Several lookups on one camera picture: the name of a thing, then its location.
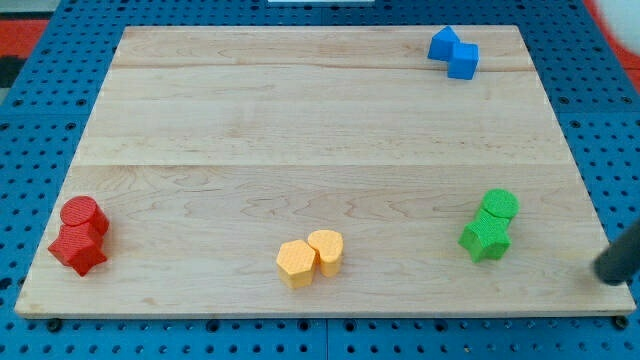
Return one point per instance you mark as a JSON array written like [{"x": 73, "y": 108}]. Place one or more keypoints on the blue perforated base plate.
[{"x": 49, "y": 103}]

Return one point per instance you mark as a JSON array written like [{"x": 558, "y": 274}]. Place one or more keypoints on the green star block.
[{"x": 485, "y": 237}]

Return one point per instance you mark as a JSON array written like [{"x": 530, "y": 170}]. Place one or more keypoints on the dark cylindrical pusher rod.
[{"x": 620, "y": 260}]

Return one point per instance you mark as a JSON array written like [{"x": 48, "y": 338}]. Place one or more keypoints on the wooden board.
[{"x": 209, "y": 147}]

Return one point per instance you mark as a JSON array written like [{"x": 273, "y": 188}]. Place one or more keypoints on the yellow heart block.
[{"x": 329, "y": 246}]

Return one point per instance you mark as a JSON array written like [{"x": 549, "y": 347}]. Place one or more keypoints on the red star block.
[{"x": 78, "y": 247}]

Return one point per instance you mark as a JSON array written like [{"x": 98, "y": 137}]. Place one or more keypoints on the red circle block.
[{"x": 83, "y": 209}]

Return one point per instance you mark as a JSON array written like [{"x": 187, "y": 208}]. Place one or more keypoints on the yellow hexagon block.
[{"x": 296, "y": 262}]

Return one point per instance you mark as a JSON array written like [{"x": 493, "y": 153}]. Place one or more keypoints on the green circle block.
[{"x": 500, "y": 203}]

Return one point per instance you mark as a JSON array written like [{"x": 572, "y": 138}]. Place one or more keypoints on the blue cube block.
[{"x": 463, "y": 61}]

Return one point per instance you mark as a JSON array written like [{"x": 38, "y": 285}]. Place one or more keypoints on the blue triangle block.
[{"x": 442, "y": 43}]

